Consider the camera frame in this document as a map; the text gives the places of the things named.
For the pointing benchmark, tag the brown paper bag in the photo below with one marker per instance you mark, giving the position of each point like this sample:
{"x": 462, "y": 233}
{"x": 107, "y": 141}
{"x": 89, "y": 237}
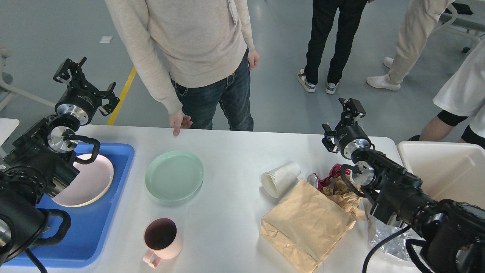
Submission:
{"x": 305, "y": 227}

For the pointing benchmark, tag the crumpled brown paper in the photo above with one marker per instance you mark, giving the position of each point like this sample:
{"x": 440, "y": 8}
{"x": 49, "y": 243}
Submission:
{"x": 341, "y": 194}

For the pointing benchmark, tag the white plastic bin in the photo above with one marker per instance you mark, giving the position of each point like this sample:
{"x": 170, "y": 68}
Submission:
{"x": 448, "y": 170}

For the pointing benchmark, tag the person in beige sweater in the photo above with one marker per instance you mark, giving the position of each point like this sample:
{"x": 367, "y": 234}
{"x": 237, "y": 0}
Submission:
{"x": 192, "y": 56}

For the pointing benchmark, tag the white paper cup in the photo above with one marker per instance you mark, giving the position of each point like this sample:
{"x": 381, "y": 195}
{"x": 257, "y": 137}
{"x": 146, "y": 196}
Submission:
{"x": 277, "y": 181}

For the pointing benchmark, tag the blue plastic tray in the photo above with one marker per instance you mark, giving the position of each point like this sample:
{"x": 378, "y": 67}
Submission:
{"x": 90, "y": 224}

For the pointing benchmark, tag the pink ribbed mug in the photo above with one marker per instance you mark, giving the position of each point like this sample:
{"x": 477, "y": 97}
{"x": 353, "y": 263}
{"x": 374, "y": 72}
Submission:
{"x": 163, "y": 241}

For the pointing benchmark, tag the mint green plate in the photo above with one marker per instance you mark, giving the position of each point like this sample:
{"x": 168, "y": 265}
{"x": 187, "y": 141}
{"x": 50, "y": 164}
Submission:
{"x": 174, "y": 176}

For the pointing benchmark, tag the person in white shirt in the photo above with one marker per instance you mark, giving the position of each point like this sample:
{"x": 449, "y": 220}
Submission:
{"x": 461, "y": 97}

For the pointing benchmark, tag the crushed red soda can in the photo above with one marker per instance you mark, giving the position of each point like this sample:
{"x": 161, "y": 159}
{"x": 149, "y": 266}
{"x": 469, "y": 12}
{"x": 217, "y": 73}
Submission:
{"x": 319, "y": 183}

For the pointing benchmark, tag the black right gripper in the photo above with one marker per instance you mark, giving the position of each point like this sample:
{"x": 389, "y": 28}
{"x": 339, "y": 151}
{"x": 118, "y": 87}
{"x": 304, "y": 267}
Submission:
{"x": 349, "y": 136}

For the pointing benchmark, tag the pink ceramic plate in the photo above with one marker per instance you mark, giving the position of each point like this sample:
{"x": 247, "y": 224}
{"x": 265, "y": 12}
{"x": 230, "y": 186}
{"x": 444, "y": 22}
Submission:
{"x": 90, "y": 184}

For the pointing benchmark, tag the small white side table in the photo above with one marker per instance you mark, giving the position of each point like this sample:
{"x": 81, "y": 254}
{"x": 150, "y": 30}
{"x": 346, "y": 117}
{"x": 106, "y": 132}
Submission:
{"x": 7, "y": 127}

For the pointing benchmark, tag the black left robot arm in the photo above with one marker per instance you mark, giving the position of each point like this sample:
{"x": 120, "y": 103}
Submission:
{"x": 42, "y": 163}

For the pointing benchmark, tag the crumpled foil tray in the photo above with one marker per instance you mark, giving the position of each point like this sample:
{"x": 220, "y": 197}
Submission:
{"x": 393, "y": 251}

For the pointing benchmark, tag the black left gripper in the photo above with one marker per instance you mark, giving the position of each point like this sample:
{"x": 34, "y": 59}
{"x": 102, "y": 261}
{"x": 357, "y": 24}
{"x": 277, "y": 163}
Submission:
{"x": 78, "y": 101}

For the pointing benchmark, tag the person in beige trousers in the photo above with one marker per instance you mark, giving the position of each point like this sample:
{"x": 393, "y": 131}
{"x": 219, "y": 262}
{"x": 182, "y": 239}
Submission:
{"x": 419, "y": 21}

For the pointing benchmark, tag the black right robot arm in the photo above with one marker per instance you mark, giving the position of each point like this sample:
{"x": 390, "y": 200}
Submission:
{"x": 451, "y": 233}

